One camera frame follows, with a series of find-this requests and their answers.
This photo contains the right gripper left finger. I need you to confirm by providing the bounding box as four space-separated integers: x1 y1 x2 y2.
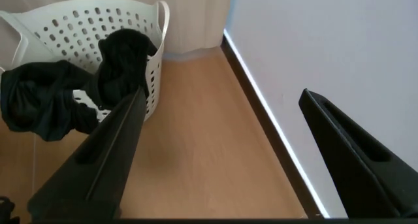
27 86 148 220

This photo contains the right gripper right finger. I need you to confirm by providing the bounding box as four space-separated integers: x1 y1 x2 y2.
298 88 418 218

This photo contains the white laundry basket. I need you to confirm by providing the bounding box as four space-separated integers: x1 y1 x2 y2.
0 0 170 122

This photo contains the black smooth garment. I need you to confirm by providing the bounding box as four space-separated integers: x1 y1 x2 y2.
0 59 101 142

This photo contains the beige curtain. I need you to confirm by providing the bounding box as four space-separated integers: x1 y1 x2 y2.
0 0 233 68

